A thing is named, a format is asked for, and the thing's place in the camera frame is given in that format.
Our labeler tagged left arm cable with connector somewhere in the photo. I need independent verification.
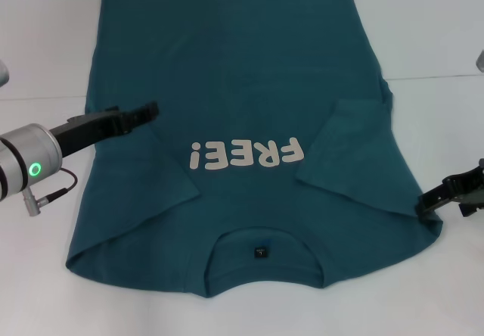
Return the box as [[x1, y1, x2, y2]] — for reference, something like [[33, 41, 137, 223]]
[[20, 166, 79, 219]]

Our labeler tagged teal t-shirt with FREE print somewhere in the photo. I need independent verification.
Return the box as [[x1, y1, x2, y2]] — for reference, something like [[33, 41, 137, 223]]
[[64, 0, 444, 299]]

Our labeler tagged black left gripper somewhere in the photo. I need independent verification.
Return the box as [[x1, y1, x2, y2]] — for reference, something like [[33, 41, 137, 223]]
[[51, 100, 160, 159]]

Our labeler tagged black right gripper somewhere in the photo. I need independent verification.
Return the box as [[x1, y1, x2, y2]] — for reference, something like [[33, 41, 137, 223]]
[[415, 157, 484, 222]]

